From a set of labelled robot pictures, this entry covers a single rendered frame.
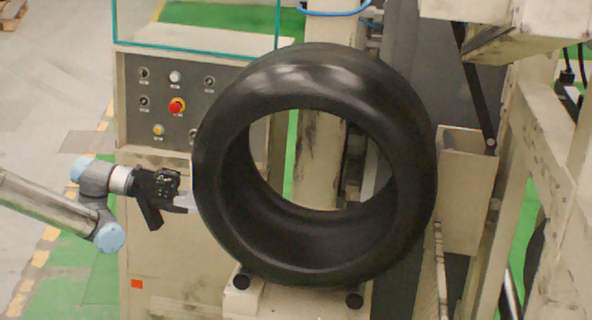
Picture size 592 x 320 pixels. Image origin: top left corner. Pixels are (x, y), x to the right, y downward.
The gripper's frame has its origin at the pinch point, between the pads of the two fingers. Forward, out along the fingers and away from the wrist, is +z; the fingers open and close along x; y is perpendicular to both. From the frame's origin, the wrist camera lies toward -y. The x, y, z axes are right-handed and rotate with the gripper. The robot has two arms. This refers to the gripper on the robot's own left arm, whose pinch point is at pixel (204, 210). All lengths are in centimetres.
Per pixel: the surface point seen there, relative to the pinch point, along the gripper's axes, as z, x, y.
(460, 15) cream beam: 43, -35, 68
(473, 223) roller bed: 69, 20, 6
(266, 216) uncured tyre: 14.3, 13.9, -5.3
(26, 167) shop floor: -160, 197, -123
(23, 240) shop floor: -117, 120, -118
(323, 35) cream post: 18, 27, 44
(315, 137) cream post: 21.8, 27.0, 15.9
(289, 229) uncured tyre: 21.1, 13.7, -7.3
